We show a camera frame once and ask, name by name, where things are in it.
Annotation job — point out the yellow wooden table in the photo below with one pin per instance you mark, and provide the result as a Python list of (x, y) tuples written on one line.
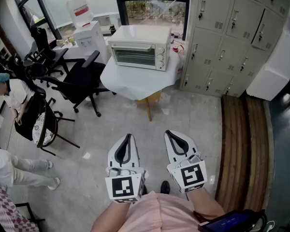
[(149, 110)]

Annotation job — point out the person's right forearm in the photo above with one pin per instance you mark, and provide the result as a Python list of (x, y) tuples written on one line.
[(205, 202)]

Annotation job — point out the black window frame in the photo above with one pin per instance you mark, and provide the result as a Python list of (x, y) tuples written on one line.
[(120, 8)]

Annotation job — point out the white cabinet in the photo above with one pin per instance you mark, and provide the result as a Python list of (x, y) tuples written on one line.
[(275, 76)]

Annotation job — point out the red white checkered cushion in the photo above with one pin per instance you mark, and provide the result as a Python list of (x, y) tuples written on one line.
[(7, 207)]

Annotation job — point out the white oven door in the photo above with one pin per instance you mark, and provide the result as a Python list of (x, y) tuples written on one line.
[(133, 47)]

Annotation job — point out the white water dispenser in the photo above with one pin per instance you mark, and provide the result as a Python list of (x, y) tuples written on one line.
[(94, 33)]

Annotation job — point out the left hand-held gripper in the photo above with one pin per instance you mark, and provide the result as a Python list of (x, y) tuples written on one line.
[(122, 187)]

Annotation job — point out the grey metal locker cabinet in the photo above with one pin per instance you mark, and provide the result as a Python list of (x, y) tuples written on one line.
[(215, 45)]

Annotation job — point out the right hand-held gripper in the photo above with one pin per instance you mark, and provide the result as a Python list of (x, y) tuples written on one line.
[(192, 175)]

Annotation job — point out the clear water jug red label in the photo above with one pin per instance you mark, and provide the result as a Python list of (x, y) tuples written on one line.
[(78, 6)]

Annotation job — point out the person's left forearm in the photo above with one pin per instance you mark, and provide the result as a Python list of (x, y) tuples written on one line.
[(108, 219)]

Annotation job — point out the black device with blue screen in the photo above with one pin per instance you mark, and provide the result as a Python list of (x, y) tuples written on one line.
[(229, 222)]

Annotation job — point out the person's pink shirt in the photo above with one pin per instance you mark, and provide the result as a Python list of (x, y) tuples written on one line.
[(154, 214)]

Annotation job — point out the patterned seat cushion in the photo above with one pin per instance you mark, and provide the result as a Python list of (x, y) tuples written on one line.
[(42, 129)]

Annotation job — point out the green yellow cup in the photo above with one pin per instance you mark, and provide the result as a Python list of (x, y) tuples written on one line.
[(73, 42)]

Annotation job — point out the person's black shoe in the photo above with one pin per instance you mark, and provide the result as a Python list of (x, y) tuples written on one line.
[(165, 187), (144, 190)]

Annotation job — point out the black metal chair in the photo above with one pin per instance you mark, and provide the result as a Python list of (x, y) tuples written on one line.
[(50, 120)]

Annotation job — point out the wooden slat bench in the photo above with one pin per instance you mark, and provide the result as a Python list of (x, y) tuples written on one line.
[(234, 141)]

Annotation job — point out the left hand-held gripper camera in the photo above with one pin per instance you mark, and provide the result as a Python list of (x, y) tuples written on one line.
[(114, 171)]

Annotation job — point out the right hand-held gripper camera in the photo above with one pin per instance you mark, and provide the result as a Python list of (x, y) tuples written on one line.
[(192, 159)]

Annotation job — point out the white paper scrap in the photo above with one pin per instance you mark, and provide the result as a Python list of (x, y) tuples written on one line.
[(87, 155)]

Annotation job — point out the hand-held gripper camera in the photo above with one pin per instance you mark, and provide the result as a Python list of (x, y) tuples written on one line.
[(114, 171), (192, 159)]

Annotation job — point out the black drinking bottle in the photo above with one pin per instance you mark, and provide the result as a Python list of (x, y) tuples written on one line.
[(112, 30)]

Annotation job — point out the white oven knob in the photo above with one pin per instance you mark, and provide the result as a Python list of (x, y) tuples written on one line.
[(161, 57), (162, 63), (161, 50)]

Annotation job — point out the white oven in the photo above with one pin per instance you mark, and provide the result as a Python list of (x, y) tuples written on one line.
[(140, 34)]

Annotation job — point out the black office chair with headrest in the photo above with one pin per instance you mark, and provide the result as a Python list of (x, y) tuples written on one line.
[(42, 42)]

